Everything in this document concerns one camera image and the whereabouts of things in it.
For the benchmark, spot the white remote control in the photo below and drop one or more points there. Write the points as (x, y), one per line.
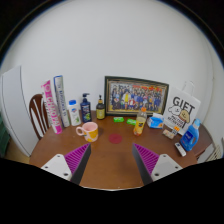
(180, 149)

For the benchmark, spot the green wrapped packet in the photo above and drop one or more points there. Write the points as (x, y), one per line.
(131, 121)
(118, 119)

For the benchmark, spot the small snack packet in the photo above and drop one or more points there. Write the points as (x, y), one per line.
(168, 134)

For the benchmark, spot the white radiator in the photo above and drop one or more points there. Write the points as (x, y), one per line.
(213, 152)

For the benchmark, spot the dark blue pump bottle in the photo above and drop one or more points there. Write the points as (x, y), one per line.
(86, 111)

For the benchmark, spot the brown pump bottle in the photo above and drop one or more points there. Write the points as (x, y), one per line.
(100, 111)

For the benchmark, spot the white and green cylindrical tube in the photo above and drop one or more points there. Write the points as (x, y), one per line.
(61, 100)

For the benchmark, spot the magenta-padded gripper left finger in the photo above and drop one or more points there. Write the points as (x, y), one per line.
(78, 156)

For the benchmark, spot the framed group picture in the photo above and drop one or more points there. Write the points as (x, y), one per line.
(136, 95)

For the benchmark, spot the white paper gift bag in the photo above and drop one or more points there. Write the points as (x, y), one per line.
(181, 106)

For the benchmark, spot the orange-capped juice bottle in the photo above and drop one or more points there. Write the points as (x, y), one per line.
(140, 125)

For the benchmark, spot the pink and yellow mug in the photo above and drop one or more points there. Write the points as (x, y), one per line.
(90, 132)

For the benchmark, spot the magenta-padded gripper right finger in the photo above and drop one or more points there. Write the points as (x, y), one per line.
(146, 157)

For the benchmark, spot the pink cylindrical tube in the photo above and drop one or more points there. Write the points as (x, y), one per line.
(51, 106)

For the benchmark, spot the white bottle with blue cap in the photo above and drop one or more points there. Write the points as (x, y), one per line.
(74, 115)

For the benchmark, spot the blue tissue pack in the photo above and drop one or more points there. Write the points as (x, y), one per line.
(155, 121)

